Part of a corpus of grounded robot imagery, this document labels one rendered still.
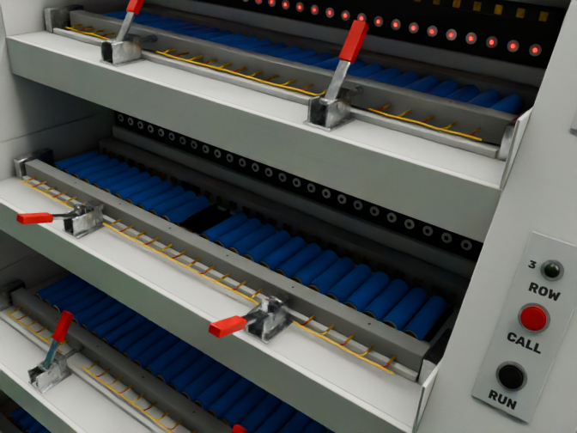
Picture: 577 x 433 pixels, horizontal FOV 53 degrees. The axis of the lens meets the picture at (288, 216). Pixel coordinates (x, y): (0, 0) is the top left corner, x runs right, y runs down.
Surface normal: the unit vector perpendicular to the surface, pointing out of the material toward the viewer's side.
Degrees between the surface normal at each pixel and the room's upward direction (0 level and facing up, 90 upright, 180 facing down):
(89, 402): 23
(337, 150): 113
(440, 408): 90
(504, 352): 90
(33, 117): 90
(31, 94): 90
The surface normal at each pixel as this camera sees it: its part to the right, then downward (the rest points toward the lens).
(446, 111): -0.59, 0.36
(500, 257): -0.52, 0.00
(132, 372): 0.05, -0.87
